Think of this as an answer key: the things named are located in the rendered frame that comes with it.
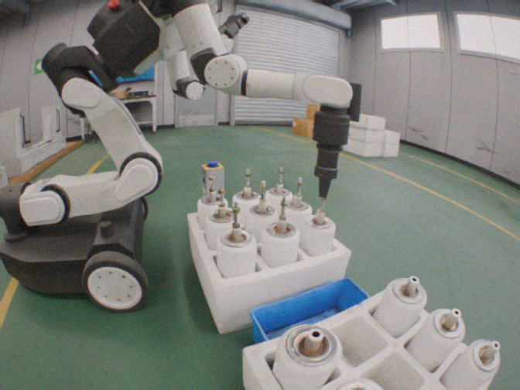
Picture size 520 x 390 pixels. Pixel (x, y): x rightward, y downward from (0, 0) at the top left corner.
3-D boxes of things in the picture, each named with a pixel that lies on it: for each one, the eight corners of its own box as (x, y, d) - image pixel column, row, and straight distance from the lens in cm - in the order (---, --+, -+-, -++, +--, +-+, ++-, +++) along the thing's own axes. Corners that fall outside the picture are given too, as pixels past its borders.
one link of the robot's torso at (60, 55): (33, 66, 89) (72, 23, 86) (49, 69, 100) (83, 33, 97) (74, 122, 79) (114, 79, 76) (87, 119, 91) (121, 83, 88)
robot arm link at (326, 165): (311, 164, 68) (315, 121, 66) (345, 169, 68) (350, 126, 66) (305, 176, 56) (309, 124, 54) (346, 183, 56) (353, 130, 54)
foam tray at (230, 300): (220, 335, 67) (214, 289, 53) (191, 255, 95) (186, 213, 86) (337, 295, 81) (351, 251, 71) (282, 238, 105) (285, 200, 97)
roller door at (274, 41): (230, 125, 570) (236, 4, 622) (229, 124, 582) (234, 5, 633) (337, 128, 727) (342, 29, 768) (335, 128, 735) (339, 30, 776)
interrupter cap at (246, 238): (236, 228, 61) (236, 225, 61) (258, 239, 57) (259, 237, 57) (213, 239, 57) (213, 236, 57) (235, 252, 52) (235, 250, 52)
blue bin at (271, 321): (265, 368, 62) (268, 344, 51) (247, 336, 67) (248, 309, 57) (359, 326, 75) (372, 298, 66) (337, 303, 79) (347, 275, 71)
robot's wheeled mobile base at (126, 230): (1, 299, 107) (-36, 216, 95) (39, 232, 141) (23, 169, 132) (145, 299, 76) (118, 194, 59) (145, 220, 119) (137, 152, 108)
